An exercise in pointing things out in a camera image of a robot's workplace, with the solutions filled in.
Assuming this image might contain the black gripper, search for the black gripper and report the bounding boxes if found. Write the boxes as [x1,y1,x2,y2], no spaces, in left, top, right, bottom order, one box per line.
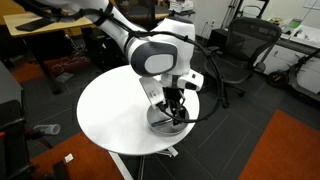
[162,84,188,127]

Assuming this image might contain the white round bowl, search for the white round bowl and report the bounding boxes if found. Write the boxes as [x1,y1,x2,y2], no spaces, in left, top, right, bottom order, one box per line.
[146,103,190,136]

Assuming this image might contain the white table base legs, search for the white table base legs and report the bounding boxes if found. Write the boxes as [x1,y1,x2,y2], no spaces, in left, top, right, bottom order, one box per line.
[108,146,179,180]

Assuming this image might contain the black computer tower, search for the black computer tower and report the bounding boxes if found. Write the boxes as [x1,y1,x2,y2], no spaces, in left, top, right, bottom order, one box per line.
[81,26,118,64]

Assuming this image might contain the black mesh office chair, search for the black mesh office chair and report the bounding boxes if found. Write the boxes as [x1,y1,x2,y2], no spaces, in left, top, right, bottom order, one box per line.
[197,17,283,109]

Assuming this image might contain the black electric scooter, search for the black electric scooter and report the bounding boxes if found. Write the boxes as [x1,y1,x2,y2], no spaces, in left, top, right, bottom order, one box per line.
[265,49,320,103]

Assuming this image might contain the black padded office chair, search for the black padded office chair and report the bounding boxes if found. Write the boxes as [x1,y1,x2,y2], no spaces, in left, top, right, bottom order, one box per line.
[118,0,171,33]

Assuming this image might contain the grey floor plate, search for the grey floor plate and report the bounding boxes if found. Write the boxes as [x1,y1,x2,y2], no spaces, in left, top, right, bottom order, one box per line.
[54,72,74,84]

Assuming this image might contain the white counter cabinet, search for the white counter cabinet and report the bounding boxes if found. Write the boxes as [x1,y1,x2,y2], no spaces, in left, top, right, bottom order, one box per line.
[256,19,320,95]

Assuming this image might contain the black metal stand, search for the black metal stand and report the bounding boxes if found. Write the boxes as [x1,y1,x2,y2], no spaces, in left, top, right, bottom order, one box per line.
[221,0,271,29]

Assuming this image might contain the clear plastic cup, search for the clear plastic cup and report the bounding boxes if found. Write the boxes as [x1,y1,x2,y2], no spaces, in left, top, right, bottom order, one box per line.
[33,123,62,136]

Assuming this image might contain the green item on counter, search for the green item on counter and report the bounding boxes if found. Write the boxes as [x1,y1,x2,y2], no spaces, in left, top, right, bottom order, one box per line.
[289,18,303,29]

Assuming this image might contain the black orange bar clamp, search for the black orange bar clamp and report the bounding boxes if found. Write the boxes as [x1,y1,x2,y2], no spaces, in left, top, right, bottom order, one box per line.
[0,117,54,150]

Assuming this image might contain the black keyboard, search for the black keyboard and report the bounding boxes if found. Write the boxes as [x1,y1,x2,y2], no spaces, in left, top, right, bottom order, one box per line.
[14,17,56,33]

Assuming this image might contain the black mounting table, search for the black mounting table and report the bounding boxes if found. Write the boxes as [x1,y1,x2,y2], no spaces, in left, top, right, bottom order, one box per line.
[0,61,24,111]

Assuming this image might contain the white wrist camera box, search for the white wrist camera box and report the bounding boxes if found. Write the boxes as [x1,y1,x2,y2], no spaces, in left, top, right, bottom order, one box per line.
[139,76,165,110]

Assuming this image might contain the black box by wall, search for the black box by wall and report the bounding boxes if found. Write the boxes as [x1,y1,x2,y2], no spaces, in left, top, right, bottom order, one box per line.
[208,28,231,51]

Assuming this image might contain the white wall outlet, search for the white wall outlet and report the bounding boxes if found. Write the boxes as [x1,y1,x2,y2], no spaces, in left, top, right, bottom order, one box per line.
[204,18,217,28]

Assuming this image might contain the black support post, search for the black support post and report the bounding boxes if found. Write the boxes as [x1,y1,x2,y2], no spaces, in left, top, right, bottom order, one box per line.
[51,160,71,180]

